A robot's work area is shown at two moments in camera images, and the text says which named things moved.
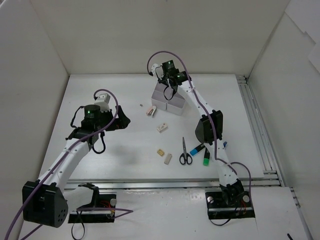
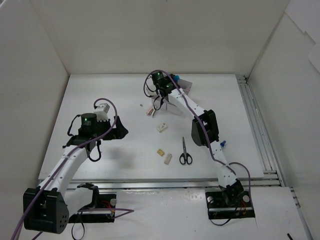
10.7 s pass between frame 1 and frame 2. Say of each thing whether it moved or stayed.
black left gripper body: moved
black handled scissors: stayed
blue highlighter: moved
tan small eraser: stayed
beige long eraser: stayed
